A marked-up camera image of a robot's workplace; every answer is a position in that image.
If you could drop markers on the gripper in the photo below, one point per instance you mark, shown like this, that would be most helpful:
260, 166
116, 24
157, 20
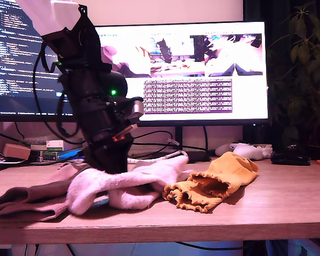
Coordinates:
106, 125

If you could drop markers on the white terry sock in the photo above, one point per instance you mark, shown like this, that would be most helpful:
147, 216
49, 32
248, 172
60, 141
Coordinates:
96, 184
130, 198

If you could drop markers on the blue pouch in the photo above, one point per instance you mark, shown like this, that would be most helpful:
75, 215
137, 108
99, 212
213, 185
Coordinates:
69, 154

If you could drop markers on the white green small box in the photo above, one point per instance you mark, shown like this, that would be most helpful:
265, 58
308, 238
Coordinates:
54, 145

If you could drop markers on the stack of green boxes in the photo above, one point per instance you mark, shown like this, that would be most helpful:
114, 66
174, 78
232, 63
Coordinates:
46, 156

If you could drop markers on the clear plug connector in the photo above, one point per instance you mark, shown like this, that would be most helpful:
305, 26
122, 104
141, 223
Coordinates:
173, 142

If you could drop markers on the black monitor stand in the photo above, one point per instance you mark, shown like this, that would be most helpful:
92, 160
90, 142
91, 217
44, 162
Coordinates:
192, 156

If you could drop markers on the black flat device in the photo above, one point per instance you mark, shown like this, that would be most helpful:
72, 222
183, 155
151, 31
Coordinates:
0, 166

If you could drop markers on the beige game controller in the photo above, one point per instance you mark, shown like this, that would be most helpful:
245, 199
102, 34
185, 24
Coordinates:
222, 150

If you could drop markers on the dark code screen monitor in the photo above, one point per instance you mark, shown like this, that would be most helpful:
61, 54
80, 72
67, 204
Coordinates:
10, 80

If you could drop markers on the white game controller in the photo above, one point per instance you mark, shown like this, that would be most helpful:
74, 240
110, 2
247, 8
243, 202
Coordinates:
249, 150

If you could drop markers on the white screen monitor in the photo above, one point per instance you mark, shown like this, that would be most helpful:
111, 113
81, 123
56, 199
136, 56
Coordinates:
250, 93

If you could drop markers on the small white crumpled object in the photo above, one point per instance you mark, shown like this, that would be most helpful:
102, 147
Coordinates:
267, 151

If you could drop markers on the black wallet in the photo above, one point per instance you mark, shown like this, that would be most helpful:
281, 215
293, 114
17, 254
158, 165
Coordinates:
290, 158

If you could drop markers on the green houseplant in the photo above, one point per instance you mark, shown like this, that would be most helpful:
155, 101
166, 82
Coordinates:
304, 106

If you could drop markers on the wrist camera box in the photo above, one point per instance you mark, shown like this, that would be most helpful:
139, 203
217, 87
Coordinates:
137, 108

